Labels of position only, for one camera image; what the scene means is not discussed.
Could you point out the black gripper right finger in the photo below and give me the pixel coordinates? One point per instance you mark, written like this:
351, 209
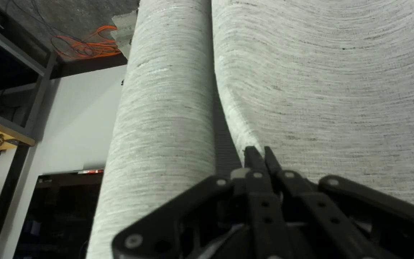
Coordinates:
351, 216

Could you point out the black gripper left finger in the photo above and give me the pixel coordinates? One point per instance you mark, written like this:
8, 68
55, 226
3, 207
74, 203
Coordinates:
179, 216

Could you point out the white plastic object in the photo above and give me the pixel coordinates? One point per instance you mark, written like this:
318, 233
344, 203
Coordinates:
124, 30

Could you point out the grey fabric curtain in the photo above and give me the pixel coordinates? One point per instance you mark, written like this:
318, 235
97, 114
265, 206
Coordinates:
169, 120

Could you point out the black cabinet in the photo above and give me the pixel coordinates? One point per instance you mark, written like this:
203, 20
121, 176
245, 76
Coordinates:
58, 216

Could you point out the grey metal shelf frame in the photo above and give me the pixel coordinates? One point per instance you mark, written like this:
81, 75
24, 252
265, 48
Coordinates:
42, 91

